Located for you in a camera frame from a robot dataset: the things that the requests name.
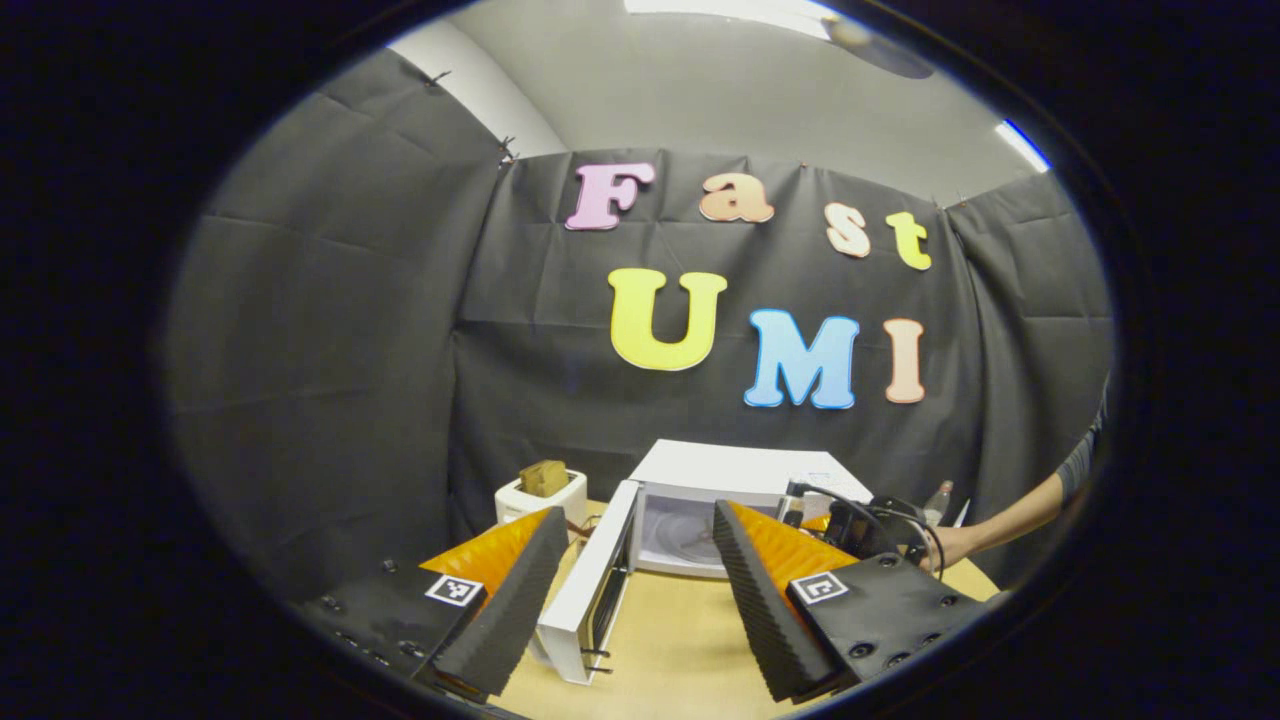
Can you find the large ceiling light panel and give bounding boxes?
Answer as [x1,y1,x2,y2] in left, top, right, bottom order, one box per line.
[625,0,833,39]

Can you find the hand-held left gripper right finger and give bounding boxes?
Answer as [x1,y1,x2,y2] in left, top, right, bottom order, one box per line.
[712,499,993,704]

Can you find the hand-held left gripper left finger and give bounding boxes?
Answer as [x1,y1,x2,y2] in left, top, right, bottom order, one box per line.
[298,505,571,701]

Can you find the small ceiling light panel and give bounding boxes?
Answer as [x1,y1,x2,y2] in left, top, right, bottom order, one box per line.
[995,118,1053,173]

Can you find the black backdrop cloth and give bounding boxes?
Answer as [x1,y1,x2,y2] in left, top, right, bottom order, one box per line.
[165,48,1116,601]

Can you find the brown bread slice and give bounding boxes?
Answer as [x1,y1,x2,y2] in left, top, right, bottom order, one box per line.
[519,460,571,498]

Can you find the white microwave oven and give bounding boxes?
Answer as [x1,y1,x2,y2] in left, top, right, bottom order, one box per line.
[530,438,873,687]

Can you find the white toaster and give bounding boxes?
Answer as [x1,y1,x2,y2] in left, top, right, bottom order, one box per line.
[495,468,589,531]

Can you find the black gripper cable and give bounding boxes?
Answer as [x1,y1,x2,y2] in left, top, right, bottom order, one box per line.
[785,480,946,583]

